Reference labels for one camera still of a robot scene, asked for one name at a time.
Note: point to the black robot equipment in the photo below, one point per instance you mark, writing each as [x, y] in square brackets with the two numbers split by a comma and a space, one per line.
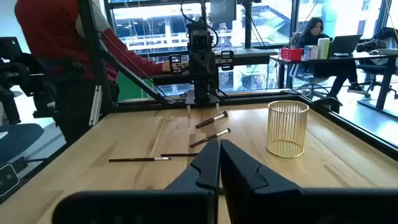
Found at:
[18, 71]

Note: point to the black rounded square device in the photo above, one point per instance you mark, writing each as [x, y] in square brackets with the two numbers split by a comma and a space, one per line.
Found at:
[7, 180]

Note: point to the blue office chair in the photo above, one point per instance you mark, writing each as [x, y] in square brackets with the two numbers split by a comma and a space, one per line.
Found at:
[18, 140]

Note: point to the grey computer mouse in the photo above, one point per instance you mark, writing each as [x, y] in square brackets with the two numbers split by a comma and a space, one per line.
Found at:
[374, 52]

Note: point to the black pen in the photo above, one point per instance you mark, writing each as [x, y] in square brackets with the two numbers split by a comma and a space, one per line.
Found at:
[140, 159]

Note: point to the white cylinder container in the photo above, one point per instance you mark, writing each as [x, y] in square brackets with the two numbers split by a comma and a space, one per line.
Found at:
[323, 48]

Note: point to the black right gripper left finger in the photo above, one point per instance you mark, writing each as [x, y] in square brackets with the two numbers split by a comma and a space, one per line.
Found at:
[199, 174]

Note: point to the fluffy-tip makeup brush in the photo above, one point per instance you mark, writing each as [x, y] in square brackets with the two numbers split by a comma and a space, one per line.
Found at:
[210, 137]
[211, 119]

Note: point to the red box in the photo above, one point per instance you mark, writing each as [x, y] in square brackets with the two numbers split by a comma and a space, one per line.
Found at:
[290, 54]

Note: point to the grey laptop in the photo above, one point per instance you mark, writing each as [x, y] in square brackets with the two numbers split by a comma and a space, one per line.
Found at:
[345, 45]

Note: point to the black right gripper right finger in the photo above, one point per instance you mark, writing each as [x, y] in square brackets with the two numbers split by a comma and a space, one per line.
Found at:
[248, 186]

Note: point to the white and blue box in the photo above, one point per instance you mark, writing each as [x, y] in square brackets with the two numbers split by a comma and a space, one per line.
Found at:
[311, 53]

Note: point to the thin dark makeup brush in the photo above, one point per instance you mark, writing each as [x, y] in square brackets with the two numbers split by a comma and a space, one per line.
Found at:
[178, 154]

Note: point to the white mesh office chair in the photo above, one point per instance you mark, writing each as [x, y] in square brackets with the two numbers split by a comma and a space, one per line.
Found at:
[303, 77]

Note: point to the silver aluminium bracket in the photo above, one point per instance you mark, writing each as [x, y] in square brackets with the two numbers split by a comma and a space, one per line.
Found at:
[96, 105]

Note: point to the black side desk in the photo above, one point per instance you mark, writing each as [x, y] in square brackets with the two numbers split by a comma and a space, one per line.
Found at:
[248, 56]

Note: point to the grey office desk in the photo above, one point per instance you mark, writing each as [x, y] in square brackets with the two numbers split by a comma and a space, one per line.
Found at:
[385, 81]

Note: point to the black table-edge clamp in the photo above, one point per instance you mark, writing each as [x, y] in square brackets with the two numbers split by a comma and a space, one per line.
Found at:
[326, 102]

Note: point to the black office chair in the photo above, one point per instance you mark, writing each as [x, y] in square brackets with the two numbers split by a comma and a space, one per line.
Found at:
[390, 34]

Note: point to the person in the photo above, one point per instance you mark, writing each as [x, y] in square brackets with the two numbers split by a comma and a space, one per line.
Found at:
[311, 39]
[56, 37]
[370, 45]

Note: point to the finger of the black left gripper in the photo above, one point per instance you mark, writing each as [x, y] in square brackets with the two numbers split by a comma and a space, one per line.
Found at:
[196, 67]
[209, 67]

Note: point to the dark monitor screen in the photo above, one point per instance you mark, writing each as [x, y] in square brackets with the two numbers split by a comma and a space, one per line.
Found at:
[223, 11]

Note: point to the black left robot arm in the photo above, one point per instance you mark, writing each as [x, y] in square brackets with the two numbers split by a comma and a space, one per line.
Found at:
[202, 90]

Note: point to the black monitor pole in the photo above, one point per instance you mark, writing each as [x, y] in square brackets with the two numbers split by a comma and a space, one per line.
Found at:
[247, 28]

